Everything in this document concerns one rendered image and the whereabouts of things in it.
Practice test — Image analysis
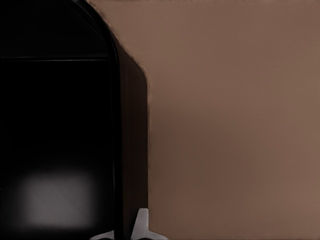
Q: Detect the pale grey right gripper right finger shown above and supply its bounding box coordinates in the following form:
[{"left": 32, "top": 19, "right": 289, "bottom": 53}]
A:
[{"left": 131, "top": 208, "right": 166, "bottom": 240}]

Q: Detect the black storage box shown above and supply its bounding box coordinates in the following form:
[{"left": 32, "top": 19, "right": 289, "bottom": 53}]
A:
[{"left": 0, "top": 0, "right": 150, "bottom": 240}]

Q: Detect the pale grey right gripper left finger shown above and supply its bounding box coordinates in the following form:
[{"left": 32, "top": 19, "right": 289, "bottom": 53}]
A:
[{"left": 89, "top": 230, "right": 116, "bottom": 240}]

